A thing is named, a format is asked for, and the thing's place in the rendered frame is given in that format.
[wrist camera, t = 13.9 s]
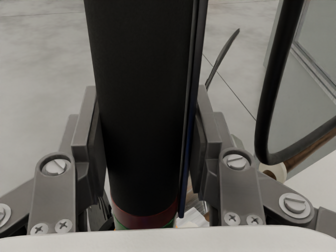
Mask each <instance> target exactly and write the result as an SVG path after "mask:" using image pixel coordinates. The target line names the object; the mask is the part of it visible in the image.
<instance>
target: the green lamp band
mask: <svg viewBox="0 0 336 252"><path fill-rule="evenodd" d="M177 211H178V208H177V210H176V213H175V215H174V217H173V218H172V220H171V221H170V222H169V223H168V224H167V225H165V226H164V227H162V228H161V229H165V228H175V225H176V221H177ZM113 219H114V225H115V228H116V230H117V231H121V230H130V229H128V228H126V227H124V226H123V225H122V224H120V223H119V221H118V220H117V219H116V217H115V215H114V213H113Z"/></svg>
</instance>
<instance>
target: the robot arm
mask: <svg viewBox="0 0 336 252"><path fill-rule="evenodd" d="M106 169H107V162H106V154H105V147H104V140H103V133H102V126H101V119H100V112H99V105H98V98H97V91H96V86H95V85H87V86H86V88H85V92H84V96H83V100H82V103H81V107H80V111H79V114H69V115H68V118H67V121H66V124H65V127H64V131H63V134H62V137H61V140H60V144H59V147H58V150H57V152H52V153H49V154H47V155H45V156H44V157H42V158H41V159H40V160H39V161H38V162H37V164H36V167H35V172H34V176H33V177H32V178H30V179H28V180H27V181H25V182H23V183H22V184H20V185H18V186H17V187H15V188H14V189H12V190H10V191H9V192H7V193H5V194H4V195H2V196H0V252H336V212H334V211H331V210H329V209H326V208H324V207H321V206H320V207H319V208H315V207H313V205H312V203H311V202H310V201H309V200H308V199H307V198H306V197H305V196H303V195H302V194H300V193H298V192H296V191H295V190H293V189H291V188H289V187H288V186H286V185H284V184H282V183H280V182H279V181H277V180H275V179H273V178H271V177H270V176H268V175H266V174H264V173H263V172H261V171H259V170H257V166H256V161H255V159H254V157H253V156H252V154H251V153H249V152H248V151H246V150H244V149H242V148H238V147H235V146H234V143H233V140H232V137H231V134H230V132H229V129H228V126H227V123H226V120H225V117H224V114H223V112H221V111H213V109H212V106H211V102H210V99H209V96H208V93H207V89H206V86H205V84H199V87H198V95H197V104H196V113H195V120H194V129H193V138H192V147H191V156H190V165H189V171H190V178H191V184H192V190H193V193H194V194H198V200H199V201H205V202H207V203H208V204H210V205H209V226H205V227H177V228H154V229H132V230H111V231H90V232H88V222H87V208H89V207H90V206H91V205H98V199H99V197H103V194H104V186H105V178H106Z"/></svg>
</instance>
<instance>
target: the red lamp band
mask: <svg viewBox="0 0 336 252"><path fill-rule="evenodd" d="M110 198H111V205H112V210H113V213H114V215H115V217H116V219H117V220H118V221H119V222H120V223H121V224H123V225H124V226H126V227H128V228H130V229H133V230H143V229H158V228H160V227H162V226H164V225H165V224H167V223H168V222H169V221H170V220H171V219H172V218H173V216H174V215H175V213H176V211H177V208H178V199H179V186H178V194H177V197H176V199H175V201H174V202H173V204H172V205H171V206H170V207H169V208H167V209H166V210H164V211H162V212H160V213H158V214H154V215H149V216H137V215H132V214H129V213H127V212H125V211H123V210H121V209H120V208H119V207H118V206H117V205H116V204H115V203H114V201H113V199H112V196H111V190H110Z"/></svg>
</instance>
